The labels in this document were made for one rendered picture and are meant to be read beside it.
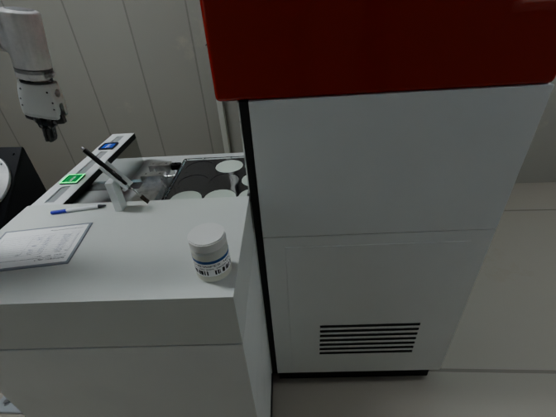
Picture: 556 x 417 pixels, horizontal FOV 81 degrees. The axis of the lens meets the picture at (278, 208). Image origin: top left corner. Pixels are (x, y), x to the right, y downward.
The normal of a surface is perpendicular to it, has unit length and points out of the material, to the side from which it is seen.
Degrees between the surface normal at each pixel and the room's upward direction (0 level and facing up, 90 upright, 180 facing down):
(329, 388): 0
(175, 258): 0
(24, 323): 90
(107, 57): 90
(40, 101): 91
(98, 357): 90
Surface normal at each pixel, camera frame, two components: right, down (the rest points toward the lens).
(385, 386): -0.06, -0.83
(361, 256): -0.01, 0.56
